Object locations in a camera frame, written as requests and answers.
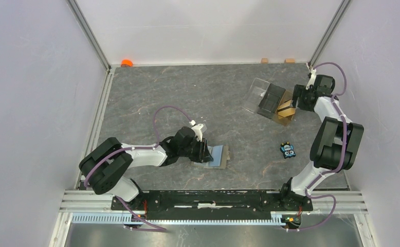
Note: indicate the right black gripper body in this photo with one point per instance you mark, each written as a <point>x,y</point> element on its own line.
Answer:
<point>302,103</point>

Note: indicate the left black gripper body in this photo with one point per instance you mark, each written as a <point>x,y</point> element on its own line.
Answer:
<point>197,153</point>

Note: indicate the olive card holder wallet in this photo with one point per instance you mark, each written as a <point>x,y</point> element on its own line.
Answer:
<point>220,155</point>

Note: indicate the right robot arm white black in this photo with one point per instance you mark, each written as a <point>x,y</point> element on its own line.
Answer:
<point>335,145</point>

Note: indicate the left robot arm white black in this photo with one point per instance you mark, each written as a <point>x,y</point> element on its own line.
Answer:
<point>105,166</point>

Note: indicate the clear three-compartment plastic box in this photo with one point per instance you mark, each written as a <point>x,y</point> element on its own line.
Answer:
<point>263,98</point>

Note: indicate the wooden block middle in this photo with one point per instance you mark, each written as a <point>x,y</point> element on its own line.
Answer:
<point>290,60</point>

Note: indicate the black blue owl sticker toy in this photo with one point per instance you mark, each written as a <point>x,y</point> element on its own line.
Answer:
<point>287,150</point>

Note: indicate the orange round cap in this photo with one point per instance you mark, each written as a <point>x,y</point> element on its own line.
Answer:
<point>126,63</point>

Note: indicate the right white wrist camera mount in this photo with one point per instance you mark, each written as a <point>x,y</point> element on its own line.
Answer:
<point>312,77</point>

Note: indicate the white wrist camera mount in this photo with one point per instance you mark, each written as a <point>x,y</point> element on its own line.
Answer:
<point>198,128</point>
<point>312,77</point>

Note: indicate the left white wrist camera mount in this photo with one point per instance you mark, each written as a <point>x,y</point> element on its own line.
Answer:
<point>198,128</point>

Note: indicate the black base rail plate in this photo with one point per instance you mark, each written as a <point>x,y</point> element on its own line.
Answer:
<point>217,204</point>

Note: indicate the white slotted cable duct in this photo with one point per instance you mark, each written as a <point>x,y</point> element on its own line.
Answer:
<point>127,218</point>

